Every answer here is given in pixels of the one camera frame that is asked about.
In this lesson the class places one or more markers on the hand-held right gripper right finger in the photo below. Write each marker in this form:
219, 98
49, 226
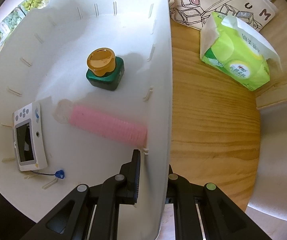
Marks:
177, 185

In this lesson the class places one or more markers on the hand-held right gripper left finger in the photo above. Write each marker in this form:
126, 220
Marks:
137, 180

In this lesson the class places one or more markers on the pink hair comb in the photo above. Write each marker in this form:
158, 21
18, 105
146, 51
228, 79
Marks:
108, 125

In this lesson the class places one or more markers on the green perfume bottle gold cap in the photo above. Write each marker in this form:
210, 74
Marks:
108, 78

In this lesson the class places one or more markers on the white compact camera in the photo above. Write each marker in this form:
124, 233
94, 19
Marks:
26, 140

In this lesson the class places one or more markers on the white plastic tray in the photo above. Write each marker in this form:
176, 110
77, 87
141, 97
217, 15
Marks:
46, 80

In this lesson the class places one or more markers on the wooden shelf unit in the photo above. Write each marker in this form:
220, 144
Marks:
283, 95

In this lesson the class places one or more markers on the green tissue pack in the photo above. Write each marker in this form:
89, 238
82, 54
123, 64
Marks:
243, 62

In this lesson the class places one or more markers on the printed canvas tote bag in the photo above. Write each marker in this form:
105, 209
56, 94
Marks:
208, 0

